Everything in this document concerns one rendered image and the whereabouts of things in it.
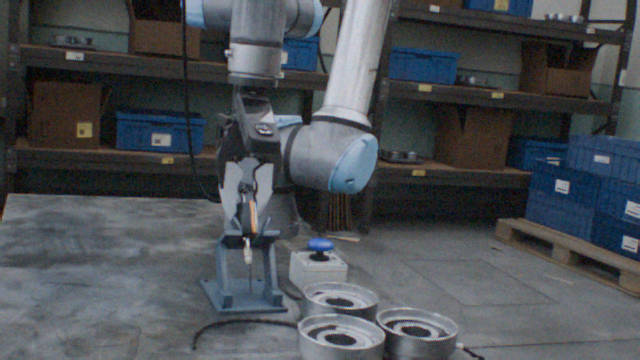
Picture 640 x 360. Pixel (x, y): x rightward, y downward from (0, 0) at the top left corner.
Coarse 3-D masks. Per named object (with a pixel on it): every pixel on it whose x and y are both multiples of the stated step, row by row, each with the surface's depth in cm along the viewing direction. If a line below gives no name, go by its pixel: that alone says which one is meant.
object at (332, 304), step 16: (304, 288) 102; (320, 288) 105; (336, 288) 106; (352, 288) 106; (304, 304) 99; (320, 304) 97; (336, 304) 103; (352, 304) 102; (368, 304) 102; (368, 320) 98
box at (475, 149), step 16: (448, 112) 502; (464, 112) 536; (480, 112) 494; (496, 112) 498; (512, 112) 501; (448, 128) 510; (464, 128) 494; (480, 128) 498; (496, 128) 502; (448, 144) 511; (464, 144) 498; (480, 144) 501; (496, 144) 506; (448, 160) 511; (464, 160) 500; (480, 160) 504; (496, 160) 509
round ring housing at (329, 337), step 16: (304, 320) 90; (320, 320) 92; (336, 320) 93; (352, 320) 93; (304, 336) 85; (320, 336) 89; (336, 336) 90; (352, 336) 90; (368, 336) 90; (384, 336) 88; (304, 352) 85; (320, 352) 84; (336, 352) 83; (352, 352) 83; (368, 352) 84
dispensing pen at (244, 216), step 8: (240, 192) 108; (248, 192) 109; (240, 200) 108; (240, 208) 105; (248, 208) 106; (240, 216) 105; (248, 216) 105; (240, 224) 105; (248, 224) 105; (248, 232) 104; (248, 240) 105; (248, 248) 105; (248, 256) 105; (248, 264) 104; (248, 272) 104
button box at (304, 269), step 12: (300, 252) 117; (312, 252) 118; (324, 252) 119; (300, 264) 113; (312, 264) 112; (324, 264) 113; (336, 264) 113; (300, 276) 113; (312, 276) 112; (324, 276) 112; (336, 276) 113; (300, 288) 113
